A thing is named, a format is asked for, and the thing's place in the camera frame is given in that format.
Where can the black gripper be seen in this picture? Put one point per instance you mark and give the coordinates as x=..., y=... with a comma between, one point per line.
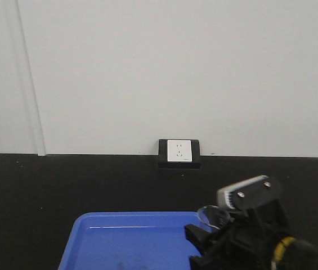
x=256, y=238

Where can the clear glass beaker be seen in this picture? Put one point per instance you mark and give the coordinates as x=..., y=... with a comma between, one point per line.
x=213, y=216

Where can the blue plastic tray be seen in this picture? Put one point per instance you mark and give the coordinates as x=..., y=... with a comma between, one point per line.
x=130, y=240

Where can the white socket in black box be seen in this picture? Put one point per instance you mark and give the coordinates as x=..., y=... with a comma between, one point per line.
x=179, y=154

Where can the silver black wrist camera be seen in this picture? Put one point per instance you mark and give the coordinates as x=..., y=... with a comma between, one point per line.
x=249, y=193

